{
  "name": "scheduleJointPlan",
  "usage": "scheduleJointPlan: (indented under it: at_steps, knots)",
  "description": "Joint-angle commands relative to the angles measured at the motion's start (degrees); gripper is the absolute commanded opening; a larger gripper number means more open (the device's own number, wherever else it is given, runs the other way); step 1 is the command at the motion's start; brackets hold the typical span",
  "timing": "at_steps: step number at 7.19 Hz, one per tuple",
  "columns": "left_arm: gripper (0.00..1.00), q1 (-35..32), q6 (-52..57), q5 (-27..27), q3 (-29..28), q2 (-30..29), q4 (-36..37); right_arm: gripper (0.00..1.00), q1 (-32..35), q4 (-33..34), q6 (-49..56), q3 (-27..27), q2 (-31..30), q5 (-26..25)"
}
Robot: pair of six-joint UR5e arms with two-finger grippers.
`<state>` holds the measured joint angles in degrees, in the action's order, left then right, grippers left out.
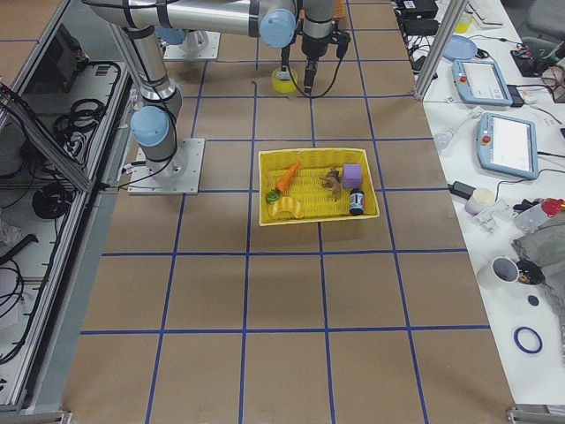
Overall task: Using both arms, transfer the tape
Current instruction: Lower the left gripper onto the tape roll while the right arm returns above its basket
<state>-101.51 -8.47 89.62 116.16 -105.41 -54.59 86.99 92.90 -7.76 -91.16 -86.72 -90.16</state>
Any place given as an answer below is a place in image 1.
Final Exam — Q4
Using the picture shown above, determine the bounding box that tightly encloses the white mug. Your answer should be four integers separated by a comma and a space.
477, 256, 520, 290

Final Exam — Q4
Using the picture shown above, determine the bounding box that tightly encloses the purple foam cube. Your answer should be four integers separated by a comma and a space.
342, 163, 363, 189

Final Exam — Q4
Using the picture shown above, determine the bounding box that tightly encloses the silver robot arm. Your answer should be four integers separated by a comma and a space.
88, 1, 350, 182

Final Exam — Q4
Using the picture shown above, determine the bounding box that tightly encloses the orange toy carrot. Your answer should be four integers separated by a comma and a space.
275, 162, 300, 193

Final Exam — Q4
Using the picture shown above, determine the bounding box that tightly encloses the upper blue teach pendant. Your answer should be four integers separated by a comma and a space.
451, 59, 513, 106

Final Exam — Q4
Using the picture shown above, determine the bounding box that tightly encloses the brown lion toy figure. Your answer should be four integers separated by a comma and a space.
320, 169, 343, 201

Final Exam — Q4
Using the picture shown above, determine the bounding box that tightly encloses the blue teach pendant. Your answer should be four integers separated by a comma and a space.
451, 59, 513, 106
476, 112, 539, 180

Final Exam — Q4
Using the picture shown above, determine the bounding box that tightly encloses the lower blue teach pendant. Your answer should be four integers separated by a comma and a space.
476, 112, 539, 180

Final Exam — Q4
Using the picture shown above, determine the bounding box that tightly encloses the dark small bottle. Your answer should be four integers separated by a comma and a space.
349, 188, 365, 216

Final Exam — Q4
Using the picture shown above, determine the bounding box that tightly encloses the white purple cup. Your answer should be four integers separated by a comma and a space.
464, 188, 495, 216

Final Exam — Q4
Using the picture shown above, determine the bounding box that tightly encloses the yellow woven basket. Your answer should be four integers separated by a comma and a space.
258, 148, 380, 226

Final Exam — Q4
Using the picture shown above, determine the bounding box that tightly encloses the yellow tape roll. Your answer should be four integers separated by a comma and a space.
271, 68, 298, 95

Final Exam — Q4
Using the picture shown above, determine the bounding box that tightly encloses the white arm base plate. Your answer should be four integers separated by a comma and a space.
163, 31, 221, 62
126, 139, 205, 195

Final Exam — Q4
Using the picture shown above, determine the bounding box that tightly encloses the aluminium frame post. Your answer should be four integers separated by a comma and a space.
413, 0, 468, 101

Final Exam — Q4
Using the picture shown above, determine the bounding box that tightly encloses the blue ring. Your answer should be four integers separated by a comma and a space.
513, 326, 543, 355

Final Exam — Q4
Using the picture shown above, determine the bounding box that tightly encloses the blue plastic plate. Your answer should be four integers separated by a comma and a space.
442, 34, 478, 61

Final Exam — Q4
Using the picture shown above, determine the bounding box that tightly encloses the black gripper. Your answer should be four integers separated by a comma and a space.
279, 17, 332, 93

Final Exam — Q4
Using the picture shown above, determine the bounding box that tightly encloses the yellow toy banana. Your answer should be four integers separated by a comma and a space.
267, 196, 305, 219

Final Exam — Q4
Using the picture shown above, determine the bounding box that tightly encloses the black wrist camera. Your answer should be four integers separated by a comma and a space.
335, 31, 350, 61

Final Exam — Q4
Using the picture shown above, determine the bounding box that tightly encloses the black power adapter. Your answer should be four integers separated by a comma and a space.
448, 181, 476, 200

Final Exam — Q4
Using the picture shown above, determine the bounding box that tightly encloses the black round lid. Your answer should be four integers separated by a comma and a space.
528, 295, 539, 307

